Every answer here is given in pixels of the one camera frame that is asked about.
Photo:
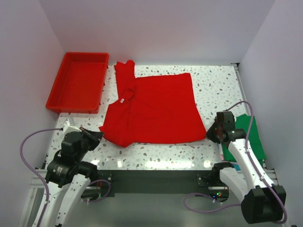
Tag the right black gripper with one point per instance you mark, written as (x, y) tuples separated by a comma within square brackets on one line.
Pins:
[(209, 134)]

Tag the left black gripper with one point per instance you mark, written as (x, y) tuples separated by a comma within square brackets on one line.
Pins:
[(95, 137)]

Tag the red t-shirt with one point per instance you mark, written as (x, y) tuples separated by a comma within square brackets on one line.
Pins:
[(153, 109)]

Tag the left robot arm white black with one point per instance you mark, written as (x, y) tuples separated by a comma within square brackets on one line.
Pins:
[(67, 176)]

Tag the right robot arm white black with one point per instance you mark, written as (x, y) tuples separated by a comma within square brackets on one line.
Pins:
[(261, 200)]

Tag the folded green t-shirt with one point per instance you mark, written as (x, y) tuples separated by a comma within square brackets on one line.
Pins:
[(243, 122)]

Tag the folded teal t-shirt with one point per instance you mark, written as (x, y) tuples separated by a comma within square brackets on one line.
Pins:
[(237, 167)]

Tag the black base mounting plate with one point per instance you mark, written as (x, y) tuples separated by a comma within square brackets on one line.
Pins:
[(163, 182)]

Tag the red plastic bin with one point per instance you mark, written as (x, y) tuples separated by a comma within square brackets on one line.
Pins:
[(79, 83)]

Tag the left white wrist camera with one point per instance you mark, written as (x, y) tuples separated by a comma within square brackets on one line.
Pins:
[(68, 126)]

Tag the aluminium frame rail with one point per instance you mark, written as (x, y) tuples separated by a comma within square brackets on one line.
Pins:
[(100, 190)]

